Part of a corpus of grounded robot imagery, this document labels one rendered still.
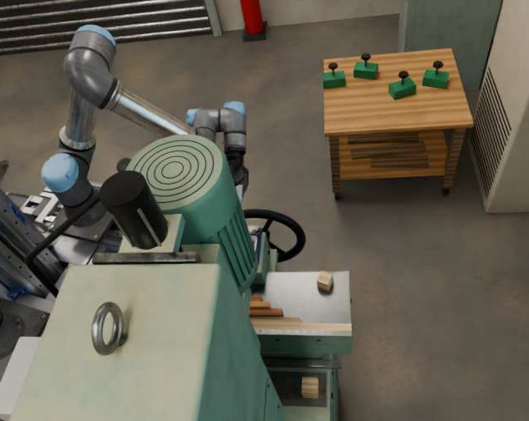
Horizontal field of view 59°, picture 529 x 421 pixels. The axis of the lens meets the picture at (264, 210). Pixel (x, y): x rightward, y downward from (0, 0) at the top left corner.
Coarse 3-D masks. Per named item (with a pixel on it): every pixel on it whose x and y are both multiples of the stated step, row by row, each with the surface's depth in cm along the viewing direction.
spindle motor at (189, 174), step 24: (168, 144) 78; (192, 144) 77; (144, 168) 76; (168, 168) 75; (192, 168) 74; (216, 168) 73; (168, 192) 71; (192, 192) 71; (216, 192) 71; (192, 216) 71; (216, 216) 74; (240, 216) 83; (192, 240) 75; (216, 240) 78; (240, 240) 85; (240, 264) 87; (240, 288) 92
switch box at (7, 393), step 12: (24, 348) 62; (36, 348) 61; (12, 360) 61; (24, 360) 60; (12, 372) 60; (24, 372) 59; (0, 384) 59; (12, 384) 59; (0, 396) 58; (12, 396) 58; (0, 408) 57; (12, 408) 57
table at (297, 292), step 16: (272, 256) 137; (272, 272) 130; (288, 272) 129; (304, 272) 128; (320, 272) 128; (336, 272) 127; (256, 288) 128; (272, 288) 127; (288, 288) 126; (304, 288) 125; (320, 288) 125; (336, 288) 124; (272, 304) 124; (288, 304) 123; (304, 304) 123; (320, 304) 122; (336, 304) 121; (304, 320) 120; (320, 320) 119; (336, 320) 119; (272, 352) 122; (288, 352) 121; (304, 352) 120; (320, 352) 119; (336, 352) 118
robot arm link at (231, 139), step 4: (224, 136) 152; (228, 136) 150; (232, 136) 149; (236, 136) 149; (240, 136) 150; (244, 136) 151; (224, 140) 152; (228, 140) 150; (232, 140) 149; (236, 140) 149; (240, 140) 150; (244, 140) 151; (224, 144) 151; (228, 144) 150; (232, 144) 149; (236, 144) 149; (240, 144) 150; (244, 144) 151; (224, 148) 153
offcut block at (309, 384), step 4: (304, 380) 117; (308, 380) 116; (312, 380) 116; (316, 380) 116; (304, 384) 116; (308, 384) 116; (312, 384) 116; (316, 384) 115; (304, 388) 115; (308, 388) 115; (312, 388) 115; (316, 388) 115; (304, 392) 115; (308, 392) 115; (312, 392) 115; (316, 392) 114; (304, 396) 117; (308, 396) 117; (312, 396) 116; (316, 396) 116
